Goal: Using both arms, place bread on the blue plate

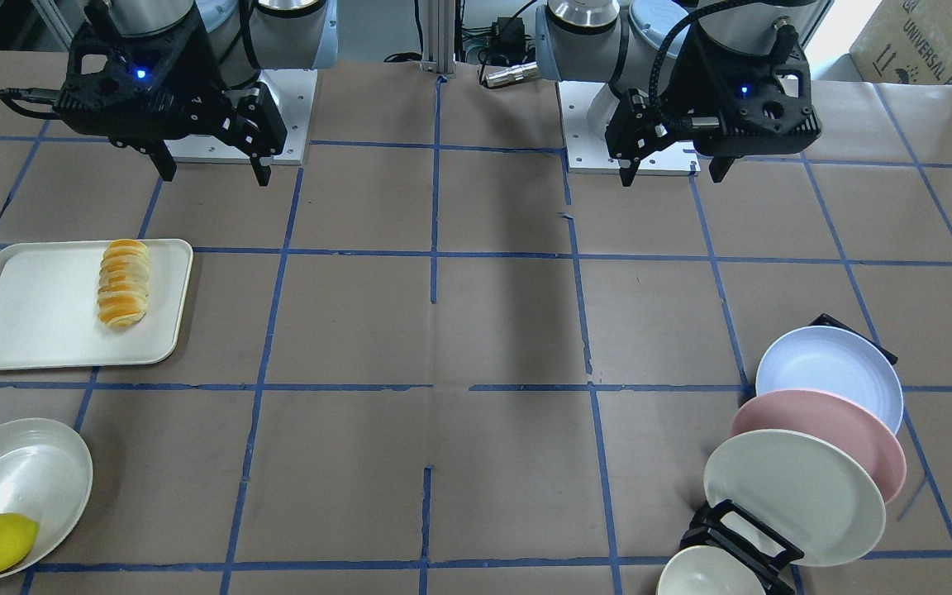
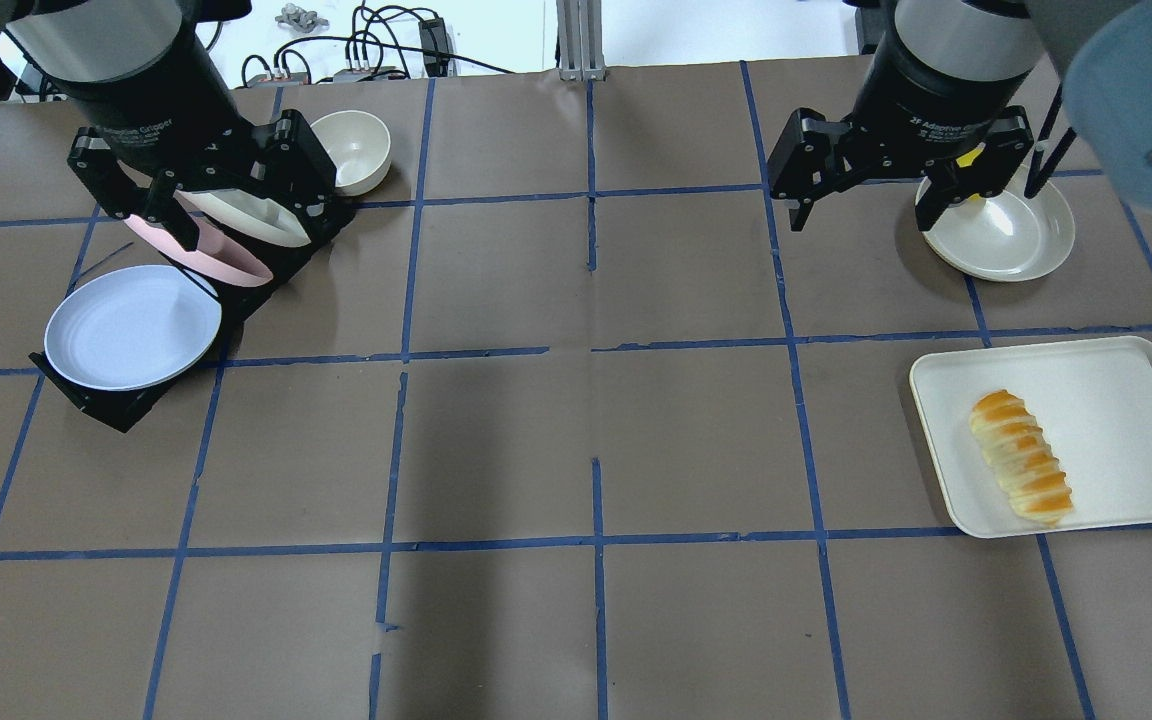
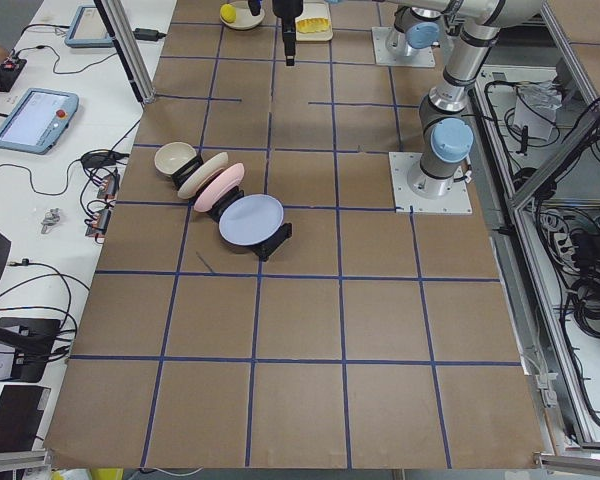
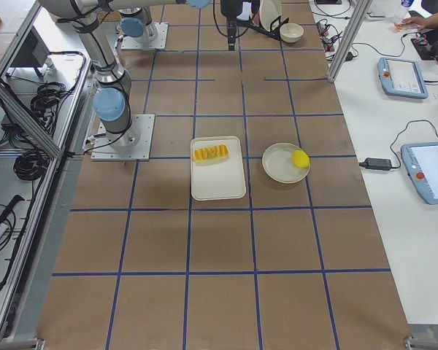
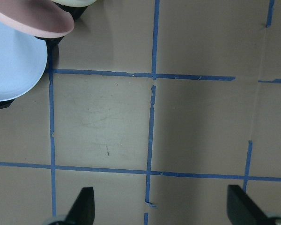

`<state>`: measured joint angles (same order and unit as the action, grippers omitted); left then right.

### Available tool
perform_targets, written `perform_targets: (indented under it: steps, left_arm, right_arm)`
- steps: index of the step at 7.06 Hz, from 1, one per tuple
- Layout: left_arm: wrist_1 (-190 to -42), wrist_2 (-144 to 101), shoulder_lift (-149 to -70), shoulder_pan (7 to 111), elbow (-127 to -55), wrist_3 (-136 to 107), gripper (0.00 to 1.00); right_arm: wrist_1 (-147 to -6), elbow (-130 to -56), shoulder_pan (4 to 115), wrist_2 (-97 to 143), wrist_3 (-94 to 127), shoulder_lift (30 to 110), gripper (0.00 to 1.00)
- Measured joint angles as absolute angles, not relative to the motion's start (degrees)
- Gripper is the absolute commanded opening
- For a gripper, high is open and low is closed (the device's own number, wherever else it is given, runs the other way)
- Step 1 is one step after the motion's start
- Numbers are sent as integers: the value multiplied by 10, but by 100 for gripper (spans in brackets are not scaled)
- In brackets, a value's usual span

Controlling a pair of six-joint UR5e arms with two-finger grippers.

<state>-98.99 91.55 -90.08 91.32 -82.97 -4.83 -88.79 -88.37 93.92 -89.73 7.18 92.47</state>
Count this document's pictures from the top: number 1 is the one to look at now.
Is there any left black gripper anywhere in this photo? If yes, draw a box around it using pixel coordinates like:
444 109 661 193
605 24 822 188

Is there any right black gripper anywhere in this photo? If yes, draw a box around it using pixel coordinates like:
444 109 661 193
0 8 288 188

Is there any sliced bread loaf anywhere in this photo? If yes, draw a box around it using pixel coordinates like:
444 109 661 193
96 240 150 329

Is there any blue plate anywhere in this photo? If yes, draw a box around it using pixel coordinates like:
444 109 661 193
754 326 904 433

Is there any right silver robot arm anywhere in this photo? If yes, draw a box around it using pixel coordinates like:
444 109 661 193
0 1 339 186

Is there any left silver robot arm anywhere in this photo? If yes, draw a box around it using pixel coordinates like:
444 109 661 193
535 1 822 186

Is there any pink plate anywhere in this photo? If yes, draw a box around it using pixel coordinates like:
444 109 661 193
729 388 907 503

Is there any cream shallow bowl plate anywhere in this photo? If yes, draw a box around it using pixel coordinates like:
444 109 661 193
0 418 93 578

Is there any cream white plate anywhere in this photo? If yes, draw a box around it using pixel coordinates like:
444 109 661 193
703 429 887 566

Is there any cream rectangular tray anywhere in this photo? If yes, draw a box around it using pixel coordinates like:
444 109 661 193
0 240 193 370

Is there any cardboard box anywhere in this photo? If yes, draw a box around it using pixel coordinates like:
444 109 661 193
850 1 952 84

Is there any black dish rack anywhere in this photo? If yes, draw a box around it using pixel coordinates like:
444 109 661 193
680 315 888 594

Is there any cream small bowl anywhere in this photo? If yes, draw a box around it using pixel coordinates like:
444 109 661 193
656 545 764 594

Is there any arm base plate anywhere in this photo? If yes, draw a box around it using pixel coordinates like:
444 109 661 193
558 80 702 176
166 70 320 166

